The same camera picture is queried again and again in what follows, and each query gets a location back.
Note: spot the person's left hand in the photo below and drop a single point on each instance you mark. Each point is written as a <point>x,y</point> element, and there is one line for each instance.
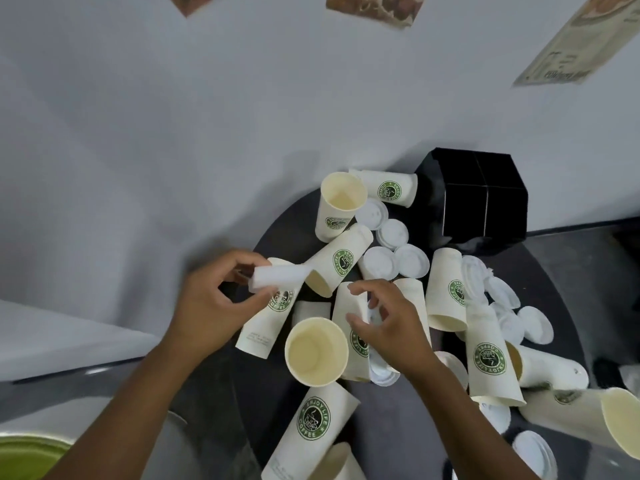
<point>200,309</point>

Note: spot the person's right hand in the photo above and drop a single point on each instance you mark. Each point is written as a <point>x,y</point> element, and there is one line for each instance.
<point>400,334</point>

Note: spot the person's left thumb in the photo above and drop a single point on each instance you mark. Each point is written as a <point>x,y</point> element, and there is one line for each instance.
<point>240,304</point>

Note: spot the person's right thumb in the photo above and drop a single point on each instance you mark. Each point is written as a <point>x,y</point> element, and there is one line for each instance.
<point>362,327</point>

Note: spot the white paper cup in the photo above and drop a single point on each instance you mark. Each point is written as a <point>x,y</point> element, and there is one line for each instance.
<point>280,278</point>

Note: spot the person's left forearm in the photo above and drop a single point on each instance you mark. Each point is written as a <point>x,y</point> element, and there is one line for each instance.
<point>135,409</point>

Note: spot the person's right forearm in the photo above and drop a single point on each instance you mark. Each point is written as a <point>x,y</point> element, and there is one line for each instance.
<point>460,424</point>

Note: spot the pile of white plastic lids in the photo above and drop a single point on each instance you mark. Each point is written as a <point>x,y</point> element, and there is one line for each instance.
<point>410,259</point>

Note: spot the pile of white paper cups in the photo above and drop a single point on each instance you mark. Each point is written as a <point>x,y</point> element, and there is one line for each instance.
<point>487,359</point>

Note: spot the black plastic organizer box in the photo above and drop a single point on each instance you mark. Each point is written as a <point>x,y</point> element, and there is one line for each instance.
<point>480,204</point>

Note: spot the green bowl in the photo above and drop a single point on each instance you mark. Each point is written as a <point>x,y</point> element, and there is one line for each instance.
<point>27,457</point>

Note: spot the brown food wall poster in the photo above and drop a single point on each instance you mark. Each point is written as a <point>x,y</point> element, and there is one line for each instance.
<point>375,8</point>
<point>189,2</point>

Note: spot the beige printed wall poster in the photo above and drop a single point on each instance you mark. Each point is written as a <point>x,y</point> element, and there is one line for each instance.
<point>585,39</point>

